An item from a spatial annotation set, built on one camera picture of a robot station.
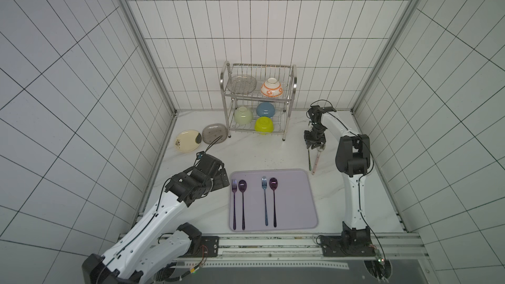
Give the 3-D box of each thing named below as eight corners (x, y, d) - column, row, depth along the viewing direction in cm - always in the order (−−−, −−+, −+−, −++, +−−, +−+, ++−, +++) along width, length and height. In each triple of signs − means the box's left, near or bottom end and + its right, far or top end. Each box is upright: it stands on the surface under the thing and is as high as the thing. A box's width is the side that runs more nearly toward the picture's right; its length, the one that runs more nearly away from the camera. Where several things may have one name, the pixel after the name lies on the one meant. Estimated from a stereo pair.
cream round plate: (173, 152, 103) (172, 149, 101) (179, 132, 111) (178, 129, 110) (197, 152, 103) (196, 149, 101) (201, 132, 112) (200, 129, 110)
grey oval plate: (201, 143, 106) (200, 141, 105) (204, 126, 114) (204, 123, 113) (226, 143, 106) (226, 141, 105) (228, 126, 114) (228, 123, 113)
